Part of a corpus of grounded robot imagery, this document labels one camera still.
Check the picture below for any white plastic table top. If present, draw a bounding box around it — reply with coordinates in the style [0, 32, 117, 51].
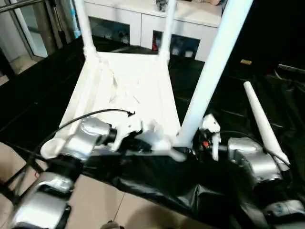
[40, 46, 189, 163]

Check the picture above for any white plastic table leg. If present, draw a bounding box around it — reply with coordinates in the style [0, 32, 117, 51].
[177, 0, 254, 147]
[243, 81, 291, 172]
[160, 0, 178, 63]
[74, 0, 98, 57]

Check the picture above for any black plastic mat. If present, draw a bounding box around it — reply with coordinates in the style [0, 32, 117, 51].
[0, 35, 305, 229]

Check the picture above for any grey rounded robot part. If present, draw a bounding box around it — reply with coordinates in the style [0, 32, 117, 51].
[102, 220, 124, 229]

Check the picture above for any blue printed panel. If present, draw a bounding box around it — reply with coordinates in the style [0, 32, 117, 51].
[70, 0, 83, 40]

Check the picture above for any white sideboard cabinet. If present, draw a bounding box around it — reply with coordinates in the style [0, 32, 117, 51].
[82, 0, 224, 62]

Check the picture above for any black backdrop cloth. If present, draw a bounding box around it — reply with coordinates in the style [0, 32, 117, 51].
[207, 0, 305, 67]

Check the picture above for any clear bag of dark parts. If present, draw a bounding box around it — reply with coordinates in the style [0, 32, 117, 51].
[156, 0, 169, 11]

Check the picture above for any grey tripod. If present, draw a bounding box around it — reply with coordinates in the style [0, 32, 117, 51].
[33, 0, 74, 51]

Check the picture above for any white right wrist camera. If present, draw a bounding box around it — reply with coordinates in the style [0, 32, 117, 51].
[202, 114, 222, 161]

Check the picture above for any black folding stand frame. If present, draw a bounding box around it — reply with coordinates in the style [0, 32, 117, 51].
[0, 143, 48, 206]

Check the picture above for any glass door metal frame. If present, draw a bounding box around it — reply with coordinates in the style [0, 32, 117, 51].
[0, 0, 48, 59]

